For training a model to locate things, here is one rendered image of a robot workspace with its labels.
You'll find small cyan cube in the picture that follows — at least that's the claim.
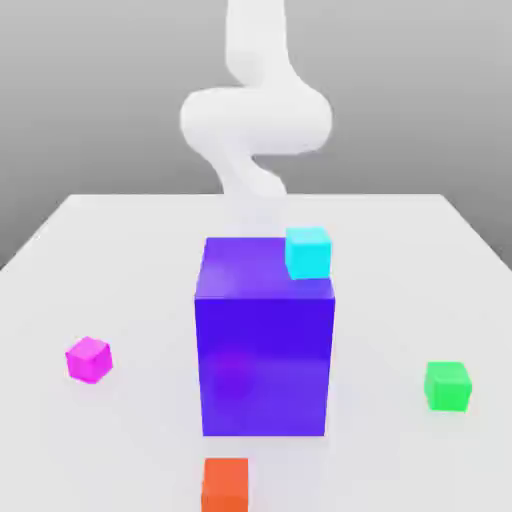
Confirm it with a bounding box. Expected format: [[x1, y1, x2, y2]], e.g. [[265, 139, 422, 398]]
[[284, 226, 333, 281]]

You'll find small magenta cube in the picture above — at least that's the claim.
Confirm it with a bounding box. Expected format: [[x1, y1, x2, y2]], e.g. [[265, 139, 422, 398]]
[[64, 335, 114, 386]]

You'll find small orange cube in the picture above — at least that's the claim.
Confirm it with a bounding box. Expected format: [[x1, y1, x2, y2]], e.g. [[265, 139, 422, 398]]
[[200, 457, 250, 512]]

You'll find small green cube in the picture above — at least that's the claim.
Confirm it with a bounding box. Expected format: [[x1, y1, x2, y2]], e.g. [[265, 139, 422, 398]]
[[423, 360, 474, 413]]

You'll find large purple box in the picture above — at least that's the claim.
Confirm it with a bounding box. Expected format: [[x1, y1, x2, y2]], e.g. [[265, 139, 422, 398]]
[[193, 236, 336, 438]]

